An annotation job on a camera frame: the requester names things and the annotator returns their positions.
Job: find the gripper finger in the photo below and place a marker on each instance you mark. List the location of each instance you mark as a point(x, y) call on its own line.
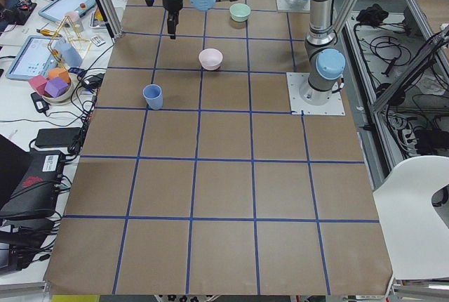
point(172, 22)

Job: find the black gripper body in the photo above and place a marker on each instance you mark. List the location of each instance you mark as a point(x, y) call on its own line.
point(172, 3)

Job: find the blue cup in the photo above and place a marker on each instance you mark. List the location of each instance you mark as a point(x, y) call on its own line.
point(154, 96)

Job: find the pink bowl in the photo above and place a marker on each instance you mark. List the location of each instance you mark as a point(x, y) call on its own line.
point(210, 59)

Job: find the mint green bowl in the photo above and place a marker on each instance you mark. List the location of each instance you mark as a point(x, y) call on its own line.
point(239, 12)

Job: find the tablet in blue case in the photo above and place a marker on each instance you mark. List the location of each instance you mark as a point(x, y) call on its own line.
point(57, 9)

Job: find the light blue block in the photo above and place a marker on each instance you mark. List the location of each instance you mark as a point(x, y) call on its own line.
point(69, 54)

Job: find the bowl of coloured blocks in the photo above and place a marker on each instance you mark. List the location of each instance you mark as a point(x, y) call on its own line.
point(55, 88)

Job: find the black power adapter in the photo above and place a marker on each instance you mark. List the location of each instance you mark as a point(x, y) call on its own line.
point(59, 137)

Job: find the white chair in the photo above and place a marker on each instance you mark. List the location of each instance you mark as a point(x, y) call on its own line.
point(415, 235)

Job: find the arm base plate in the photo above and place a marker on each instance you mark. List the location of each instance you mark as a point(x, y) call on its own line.
point(304, 100)
point(293, 6)

